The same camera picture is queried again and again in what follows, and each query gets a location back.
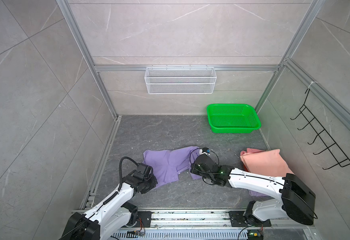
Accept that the purple t shirt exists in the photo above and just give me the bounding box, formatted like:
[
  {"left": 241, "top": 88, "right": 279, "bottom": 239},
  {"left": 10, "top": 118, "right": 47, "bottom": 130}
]
[
  {"left": 249, "top": 190, "right": 269, "bottom": 197},
  {"left": 143, "top": 146, "right": 202, "bottom": 188}
]

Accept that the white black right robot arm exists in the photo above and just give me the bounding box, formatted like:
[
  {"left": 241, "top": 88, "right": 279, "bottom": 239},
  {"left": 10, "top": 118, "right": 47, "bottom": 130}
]
[{"left": 191, "top": 153, "right": 317, "bottom": 226}]

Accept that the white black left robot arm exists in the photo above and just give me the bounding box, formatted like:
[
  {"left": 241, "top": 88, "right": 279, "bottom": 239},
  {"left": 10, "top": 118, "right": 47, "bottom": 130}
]
[{"left": 60, "top": 166, "right": 157, "bottom": 240}]

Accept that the green plastic basket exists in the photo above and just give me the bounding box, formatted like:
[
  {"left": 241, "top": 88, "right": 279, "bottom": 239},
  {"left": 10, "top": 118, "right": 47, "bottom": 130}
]
[{"left": 206, "top": 104, "right": 262, "bottom": 134}]

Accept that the folded purple t shirt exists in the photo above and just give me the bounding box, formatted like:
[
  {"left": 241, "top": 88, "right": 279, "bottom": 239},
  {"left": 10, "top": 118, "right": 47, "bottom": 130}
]
[{"left": 249, "top": 190, "right": 269, "bottom": 197}]

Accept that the folded pink t shirt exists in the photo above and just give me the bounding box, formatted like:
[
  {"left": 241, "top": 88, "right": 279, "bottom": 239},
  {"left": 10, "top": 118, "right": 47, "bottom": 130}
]
[{"left": 240, "top": 148, "right": 293, "bottom": 177}]

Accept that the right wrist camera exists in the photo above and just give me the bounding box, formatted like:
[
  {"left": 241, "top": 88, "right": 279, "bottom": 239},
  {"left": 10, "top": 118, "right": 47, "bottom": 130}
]
[{"left": 200, "top": 148, "right": 211, "bottom": 156}]

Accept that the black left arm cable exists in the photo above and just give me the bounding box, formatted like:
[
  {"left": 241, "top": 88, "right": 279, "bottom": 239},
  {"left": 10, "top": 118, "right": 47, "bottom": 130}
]
[{"left": 118, "top": 156, "right": 140, "bottom": 190}]

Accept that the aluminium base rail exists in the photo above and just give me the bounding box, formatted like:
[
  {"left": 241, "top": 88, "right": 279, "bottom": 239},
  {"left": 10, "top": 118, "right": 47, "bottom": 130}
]
[{"left": 70, "top": 209, "right": 315, "bottom": 231}]

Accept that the white wire wall basket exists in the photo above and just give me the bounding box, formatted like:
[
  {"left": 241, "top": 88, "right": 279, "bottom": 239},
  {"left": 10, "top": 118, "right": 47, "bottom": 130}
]
[{"left": 145, "top": 67, "right": 217, "bottom": 95}]

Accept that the black wire hook rack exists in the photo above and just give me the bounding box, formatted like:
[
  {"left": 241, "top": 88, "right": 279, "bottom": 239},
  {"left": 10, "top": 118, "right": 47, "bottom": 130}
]
[{"left": 290, "top": 89, "right": 350, "bottom": 170}]

